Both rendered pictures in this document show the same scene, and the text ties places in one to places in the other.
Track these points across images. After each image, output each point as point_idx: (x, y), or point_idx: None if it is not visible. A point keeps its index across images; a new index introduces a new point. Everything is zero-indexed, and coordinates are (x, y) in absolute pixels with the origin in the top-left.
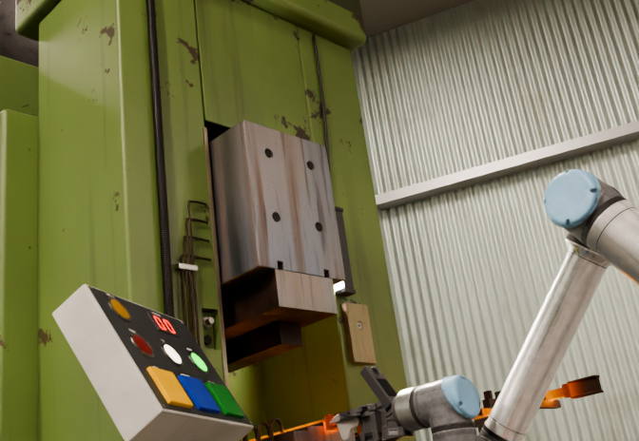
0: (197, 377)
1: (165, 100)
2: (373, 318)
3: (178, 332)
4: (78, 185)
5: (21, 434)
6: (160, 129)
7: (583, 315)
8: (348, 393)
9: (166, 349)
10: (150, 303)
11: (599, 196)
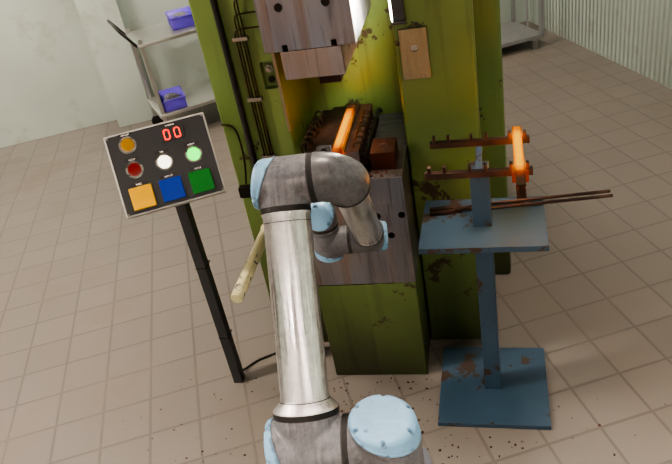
0: (182, 171)
1: None
2: (439, 33)
3: (187, 130)
4: None
5: None
6: None
7: (357, 216)
8: (402, 100)
9: (159, 160)
10: (220, 68)
11: (257, 203)
